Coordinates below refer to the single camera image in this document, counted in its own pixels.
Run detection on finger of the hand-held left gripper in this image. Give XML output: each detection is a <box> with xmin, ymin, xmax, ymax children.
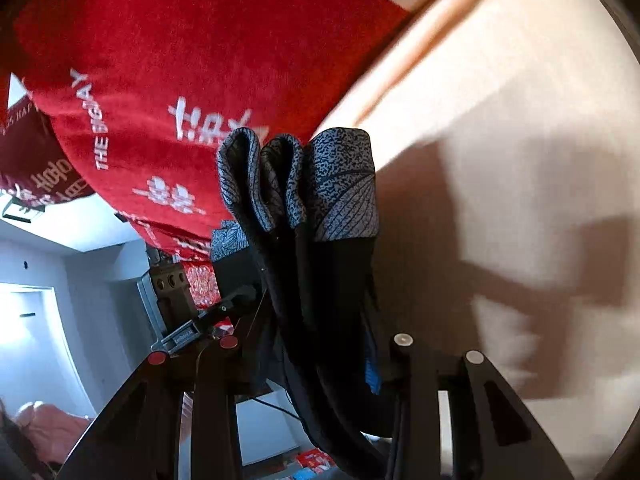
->
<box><xmin>161</xmin><ymin>248</ymin><xmax>264</xmax><ymax>357</ymax></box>

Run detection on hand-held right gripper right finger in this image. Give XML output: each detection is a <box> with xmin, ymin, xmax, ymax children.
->
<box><xmin>364</xmin><ymin>332</ymin><xmax>576</xmax><ymax>480</ymax></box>

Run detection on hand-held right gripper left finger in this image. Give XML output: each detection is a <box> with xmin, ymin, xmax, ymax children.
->
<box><xmin>57</xmin><ymin>300</ymin><xmax>281</xmax><ymax>480</ymax></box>

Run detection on black pants with grey waistband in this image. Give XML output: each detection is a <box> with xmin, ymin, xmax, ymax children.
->
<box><xmin>216</xmin><ymin>127</ymin><xmax>401</xmax><ymax>479</ymax></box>

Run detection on red box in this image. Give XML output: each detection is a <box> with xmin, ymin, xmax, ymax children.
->
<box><xmin>295</xmin><ymin>450</ymin><xmax>337</xmax><ymax>474</ymax></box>

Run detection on white door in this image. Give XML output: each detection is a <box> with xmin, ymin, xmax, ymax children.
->
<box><xmin>0</xmin><ymin>282</ymin><xmax>97</xmax><ymax>426</ymax></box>

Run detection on pink cloth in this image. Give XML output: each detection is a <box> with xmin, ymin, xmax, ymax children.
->
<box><xmin>14</xmin><ymin>400</ymin><xmax>94</xmax><ymax>467</ymax></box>

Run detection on red printed blanket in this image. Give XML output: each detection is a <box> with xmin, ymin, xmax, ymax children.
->
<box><xmin>0</xmin><ymin>0</ymin><xmax>471</xmax><ymax>313</ymax></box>

